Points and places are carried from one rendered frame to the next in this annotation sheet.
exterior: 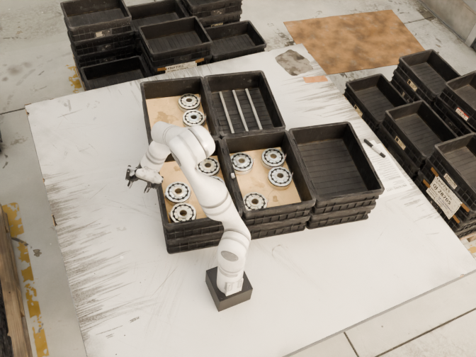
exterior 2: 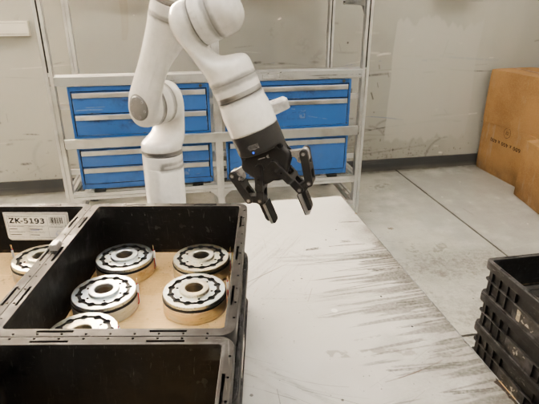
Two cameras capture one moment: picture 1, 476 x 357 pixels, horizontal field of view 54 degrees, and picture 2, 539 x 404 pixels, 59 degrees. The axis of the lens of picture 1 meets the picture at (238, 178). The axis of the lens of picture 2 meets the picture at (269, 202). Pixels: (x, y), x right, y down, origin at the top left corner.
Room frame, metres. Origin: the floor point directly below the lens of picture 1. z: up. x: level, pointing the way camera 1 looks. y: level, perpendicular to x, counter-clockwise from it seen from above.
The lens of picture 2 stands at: (1.66, 0.57, 1.30)
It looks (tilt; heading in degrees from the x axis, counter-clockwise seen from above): 23 degrees down; 199
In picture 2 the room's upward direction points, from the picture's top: straight up
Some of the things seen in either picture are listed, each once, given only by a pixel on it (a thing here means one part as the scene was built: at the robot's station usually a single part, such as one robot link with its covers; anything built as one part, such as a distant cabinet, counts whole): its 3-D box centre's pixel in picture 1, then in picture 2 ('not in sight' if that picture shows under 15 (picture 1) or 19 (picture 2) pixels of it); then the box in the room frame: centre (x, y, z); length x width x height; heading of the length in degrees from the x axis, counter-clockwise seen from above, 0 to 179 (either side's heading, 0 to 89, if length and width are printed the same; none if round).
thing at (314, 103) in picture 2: not in sight; (288, 130); (-0.90, -0.22, 0.60); 0.72 x 0.03 x 0.56; 120
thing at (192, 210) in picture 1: (183, 213); (200, 258); (0.98, 0.20, 0.86); 0.10 x 0.10 x 0.01
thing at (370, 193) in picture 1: (333, 160); not in sight; (1.30, -0.40, 0.92); 0.40 x 0.30 x 0.02; 20
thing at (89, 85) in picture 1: (118, 88); not in sight; (2.25, 0.86, 0.26); 0.40 x 0.30 x 0.23; 120
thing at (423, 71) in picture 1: (423, 89); not in sight; (2.58, -1.20, 0.31); 0.40 x 0.30 x 0.34; 30
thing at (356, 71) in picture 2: not in sight; (215, 76); (-0.72, -0.58, 0.91); 1.70 x 0.10 x 0.05; 120
